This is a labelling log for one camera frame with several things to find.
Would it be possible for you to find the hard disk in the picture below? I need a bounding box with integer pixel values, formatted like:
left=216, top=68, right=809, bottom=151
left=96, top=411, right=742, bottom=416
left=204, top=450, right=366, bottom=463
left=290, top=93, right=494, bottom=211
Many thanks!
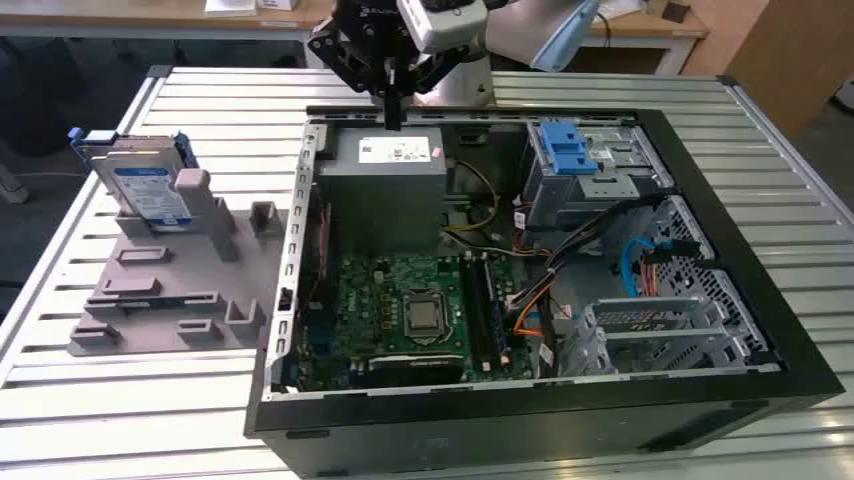
left=68, top=128, right=199, bottom=231

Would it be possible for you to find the black graphics card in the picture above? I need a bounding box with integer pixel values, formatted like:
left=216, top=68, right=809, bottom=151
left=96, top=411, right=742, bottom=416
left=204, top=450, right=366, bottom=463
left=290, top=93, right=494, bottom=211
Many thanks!
left=366, top=353, right=466, bottom=386

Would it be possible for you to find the metal disk bay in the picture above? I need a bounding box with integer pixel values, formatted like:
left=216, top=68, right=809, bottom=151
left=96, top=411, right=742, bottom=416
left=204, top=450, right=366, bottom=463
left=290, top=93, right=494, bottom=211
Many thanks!
left=559, top=294, right=755, bottom=376

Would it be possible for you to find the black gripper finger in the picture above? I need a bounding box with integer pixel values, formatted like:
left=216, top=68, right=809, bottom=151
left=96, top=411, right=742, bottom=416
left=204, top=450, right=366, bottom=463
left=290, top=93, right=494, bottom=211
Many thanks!
left=306, top=18, right=396, bottom=131
left=394, top=45, right=469, bottom=131

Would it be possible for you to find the grey parts rack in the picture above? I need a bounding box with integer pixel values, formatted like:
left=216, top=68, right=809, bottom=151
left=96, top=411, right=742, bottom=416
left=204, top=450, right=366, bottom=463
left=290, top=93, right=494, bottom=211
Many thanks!
left=68, top=168, right=295, bottom=357

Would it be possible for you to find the silver CPU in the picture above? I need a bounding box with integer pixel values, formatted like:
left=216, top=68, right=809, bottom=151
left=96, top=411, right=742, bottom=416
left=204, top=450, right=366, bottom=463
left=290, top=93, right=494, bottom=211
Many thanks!
left=404, top=299, right=443, bottom=335

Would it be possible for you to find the blue drive latch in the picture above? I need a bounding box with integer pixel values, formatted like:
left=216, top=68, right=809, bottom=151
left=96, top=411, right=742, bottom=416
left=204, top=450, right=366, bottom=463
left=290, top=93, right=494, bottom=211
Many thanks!
left=541, top=121, right=599, bottom=176

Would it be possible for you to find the black wire bundle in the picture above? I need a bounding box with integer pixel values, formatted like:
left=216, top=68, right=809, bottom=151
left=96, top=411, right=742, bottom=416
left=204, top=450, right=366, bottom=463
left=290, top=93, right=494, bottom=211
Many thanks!
left=513, top=194, right=669, bottom=311

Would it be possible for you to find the black RAM slot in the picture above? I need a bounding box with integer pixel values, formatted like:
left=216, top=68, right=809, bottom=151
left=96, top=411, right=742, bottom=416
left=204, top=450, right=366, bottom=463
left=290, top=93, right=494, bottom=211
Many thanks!
left=462, top=254, right=489, bottom=369

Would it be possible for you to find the red wire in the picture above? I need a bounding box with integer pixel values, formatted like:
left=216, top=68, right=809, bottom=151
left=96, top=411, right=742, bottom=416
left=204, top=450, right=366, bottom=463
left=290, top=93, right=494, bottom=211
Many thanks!
left=296, top=204, right=334, bottom=321

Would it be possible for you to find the metal optical drive cage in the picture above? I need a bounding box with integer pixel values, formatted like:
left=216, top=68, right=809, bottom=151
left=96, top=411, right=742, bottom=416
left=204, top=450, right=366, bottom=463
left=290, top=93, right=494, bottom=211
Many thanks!
left=523, top=119, right=673, bottom=231

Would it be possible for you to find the orange wire bundle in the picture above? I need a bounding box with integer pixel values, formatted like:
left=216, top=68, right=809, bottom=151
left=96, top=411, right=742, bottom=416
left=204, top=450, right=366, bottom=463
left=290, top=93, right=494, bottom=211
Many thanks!
left=513, top=294, right=559, bottom=337

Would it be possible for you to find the wooden desk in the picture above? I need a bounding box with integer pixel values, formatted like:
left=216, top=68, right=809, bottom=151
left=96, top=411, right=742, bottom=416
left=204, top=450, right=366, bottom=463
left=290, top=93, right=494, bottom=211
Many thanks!
left=0, top=0, right=709, bottom=76

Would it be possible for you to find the grey power supply unit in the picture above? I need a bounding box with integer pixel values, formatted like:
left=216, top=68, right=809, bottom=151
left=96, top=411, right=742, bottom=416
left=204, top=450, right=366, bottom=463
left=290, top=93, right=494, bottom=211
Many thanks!
left=312, top=125, right=449, bottom=256

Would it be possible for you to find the black PC case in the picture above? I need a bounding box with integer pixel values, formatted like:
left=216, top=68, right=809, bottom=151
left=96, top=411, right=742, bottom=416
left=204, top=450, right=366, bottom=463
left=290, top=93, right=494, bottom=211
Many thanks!
left=243, top=104, right=847, bottom=479

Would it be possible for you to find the white box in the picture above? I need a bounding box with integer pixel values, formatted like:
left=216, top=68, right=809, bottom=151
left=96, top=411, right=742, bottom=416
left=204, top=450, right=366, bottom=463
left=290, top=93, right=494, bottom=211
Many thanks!
left=203, top=0, right=259, bottom=19

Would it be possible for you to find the black power wire connector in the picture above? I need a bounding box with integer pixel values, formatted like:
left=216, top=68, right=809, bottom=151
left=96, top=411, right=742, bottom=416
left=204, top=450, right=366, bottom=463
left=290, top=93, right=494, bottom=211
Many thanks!
left=657, top=239, right=719, bottom=264

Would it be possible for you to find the green motherboard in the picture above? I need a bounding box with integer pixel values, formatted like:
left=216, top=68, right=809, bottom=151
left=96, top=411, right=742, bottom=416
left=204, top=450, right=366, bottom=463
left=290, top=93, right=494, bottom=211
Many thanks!
left=292, top=252, right=542, bottom=391

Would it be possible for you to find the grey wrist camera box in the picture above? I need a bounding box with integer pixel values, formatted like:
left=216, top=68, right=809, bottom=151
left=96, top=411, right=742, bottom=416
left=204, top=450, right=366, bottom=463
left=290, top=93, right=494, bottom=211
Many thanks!
left=398, top=0, right=489, bottom=54

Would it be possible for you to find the yellow wire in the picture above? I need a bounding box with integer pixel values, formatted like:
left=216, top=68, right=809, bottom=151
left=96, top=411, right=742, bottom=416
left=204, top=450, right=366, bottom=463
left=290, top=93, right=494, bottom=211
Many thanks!
left=443, top=159, right=502, bottom=234

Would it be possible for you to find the CPU socket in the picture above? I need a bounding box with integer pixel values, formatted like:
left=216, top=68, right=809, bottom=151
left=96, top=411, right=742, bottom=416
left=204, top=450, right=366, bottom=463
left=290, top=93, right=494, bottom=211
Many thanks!
left=398, top=287, right=451, bottom=347

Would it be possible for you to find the blue data wire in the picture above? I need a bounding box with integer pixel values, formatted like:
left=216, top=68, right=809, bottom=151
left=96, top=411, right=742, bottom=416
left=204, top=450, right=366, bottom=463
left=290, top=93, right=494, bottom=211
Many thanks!
left=619, top=238, right=675, bottom=299

